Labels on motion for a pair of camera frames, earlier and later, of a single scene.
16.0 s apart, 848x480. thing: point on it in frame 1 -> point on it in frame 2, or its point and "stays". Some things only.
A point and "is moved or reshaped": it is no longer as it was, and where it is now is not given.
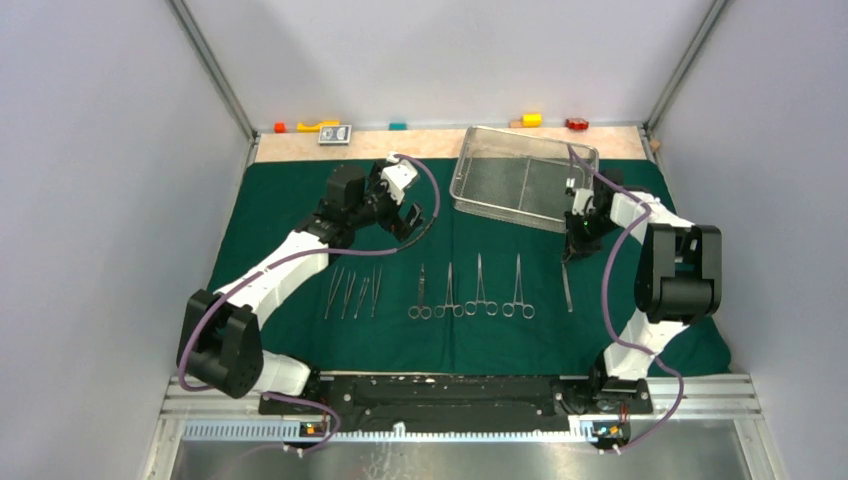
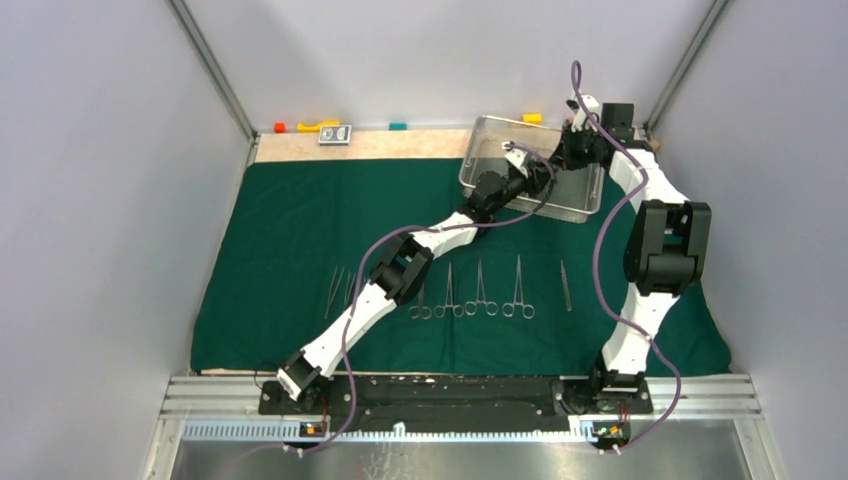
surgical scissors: (420, 310) stays
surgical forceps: (471, 306) stays
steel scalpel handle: (567, 290) stays
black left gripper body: (377, 204) -> (512, 185)
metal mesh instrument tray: (516, 177) is moved or reshaped
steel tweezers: (330, 297) stays
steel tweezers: (348, 291) stays
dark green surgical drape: (469, 294) stays
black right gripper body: (586, 232) -> (578, 148)
